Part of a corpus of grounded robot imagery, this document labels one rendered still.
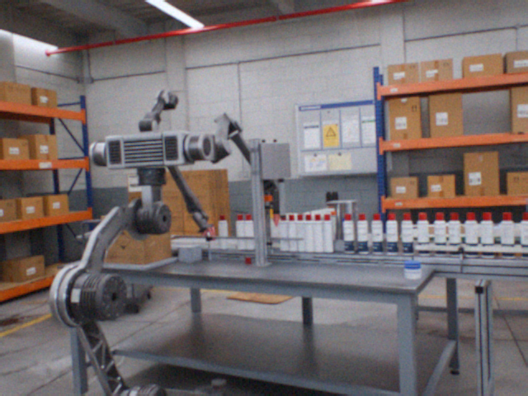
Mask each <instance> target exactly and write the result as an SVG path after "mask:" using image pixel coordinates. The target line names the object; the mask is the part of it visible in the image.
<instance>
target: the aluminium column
mask: <svg viewBox="0 0 528 396"><path fill-rule="evenodd" d="M249 143H250V149H257V148H258V144H261V140H260V139H250V140H249ZM250 159H251V171H259V157H258V152H255V153H250ZM252 202H253V218H254V232H255V248H256V262H257V265H264V264H266V233H265V218H264V202H263V188H262V179H260V175H252Z"/></svg>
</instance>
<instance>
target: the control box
mask: <svg viewBox="0 0 528 396"><path fill-rule="evenodd" d="M258 157H259V174H260V179H275V178H288V177H291V175H290V145H289V143H264V144H258Z"/></svg>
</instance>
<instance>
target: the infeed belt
mask: <svg viewBox="0 0 528 396"><path fill-rule="evenodd" d="M211 250H221V251H244V252H255V251H256V249H254V250H246V249H245V250H238V249H237V248H229V249H219V248H211ZM273 252H282V251H281V250H280V249H273ZM287 252H288V251H287ZM290 253H313V254H338V255H362V256H385V257H415V256H416V255H417V253H414V255H412V256H404V255H403V254H402V253H399V254H398V255H388V253H387V252H384V254H381V255H375V254H373V253H372V252H369V253H368V254H359V252H355V253H351V254H347V253H344V252H339V251H334V252H331V253H325V252H290Z"/></svg>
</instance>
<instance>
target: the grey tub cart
mask: <svg viewBox="0 0 528 396"><path fill-rule="evenodd" d="M101 222H102V220H88V221H83V222H82V223H81V225H80V229H81V235H79V236H77V241H80V243H81V249H82V255H83V254H84V252H85V250H86V247H87V244H88V241H89V239H90V237H91V235H92V232H93V231H94V230H93V231H91V232H88V233H84V229H83V225H84V224H96V223H101ZM125 284H126V287H127V302H126V303H127V304H133V305H134V310H135V313H136V314H137V313H138V312H139V306H138V304H139V303H140V302H141V301H142V300H143V299H144V298H145V296H146V295H147V297H148V299H152V289H153V287H154V285H145V284H135V283H125Z"/></svg>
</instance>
